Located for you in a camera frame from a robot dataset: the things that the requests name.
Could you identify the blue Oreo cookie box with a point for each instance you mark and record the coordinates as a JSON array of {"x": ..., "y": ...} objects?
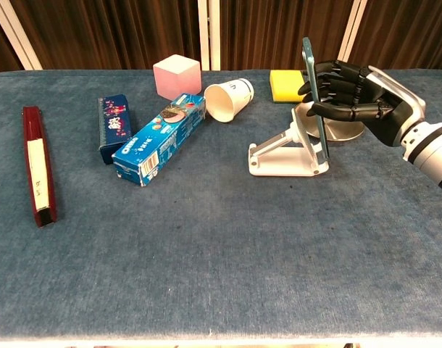
[{"x": 159, "y": 145}]

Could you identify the pink cube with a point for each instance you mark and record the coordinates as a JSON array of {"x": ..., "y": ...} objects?
[{"x": 177, "y": 78}]

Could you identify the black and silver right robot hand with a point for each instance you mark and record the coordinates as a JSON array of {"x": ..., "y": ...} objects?
[{"x": 387, "y": 108}]

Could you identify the round stainless steel plate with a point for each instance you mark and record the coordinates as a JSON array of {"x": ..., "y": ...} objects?
[{"x": 346, "y": 130}]

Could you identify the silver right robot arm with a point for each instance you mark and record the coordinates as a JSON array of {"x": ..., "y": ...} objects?
[{"x": 431, "y": 152}]

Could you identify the white folding phone stand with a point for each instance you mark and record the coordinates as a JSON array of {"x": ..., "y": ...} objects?
[{"x": 279, "y": 159}]

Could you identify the dark red folded fan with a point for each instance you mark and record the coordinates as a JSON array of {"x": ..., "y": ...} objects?
[{"x": 38, "y": 166}]

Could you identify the blue felt table cover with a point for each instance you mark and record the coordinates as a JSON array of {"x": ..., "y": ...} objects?
[{"x": 206, "y": 253}]

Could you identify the black smartphone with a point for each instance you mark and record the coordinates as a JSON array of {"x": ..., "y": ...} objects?
[{"x": 308, "y": 50}]

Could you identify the yellow sponge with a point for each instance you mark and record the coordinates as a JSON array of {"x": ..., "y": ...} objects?
[{"x": 284, "y": 85}]

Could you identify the dark blue patterned box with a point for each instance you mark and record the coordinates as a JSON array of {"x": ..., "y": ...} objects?
[{"x": 114, "y": 127}]

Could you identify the white frame post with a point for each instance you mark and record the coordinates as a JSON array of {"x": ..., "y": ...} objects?
[
  {"x": 215, "y": 34},
  {"x": 18, "y": 36},
  {"x": 351, "y": 29},
  {"x": 203, "y": 34}
]

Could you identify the dark brown pleated curtain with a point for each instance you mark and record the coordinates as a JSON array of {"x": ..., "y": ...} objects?
[
  {"x": 0, "y": 47},
  {"x": 409, "y": 32},
  {"x": 108, "y": 32},
  {"x": 279, "y": 29}
]

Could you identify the white paper cup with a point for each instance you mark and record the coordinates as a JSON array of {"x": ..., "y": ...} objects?
[{"x": 228, "y": 99}]

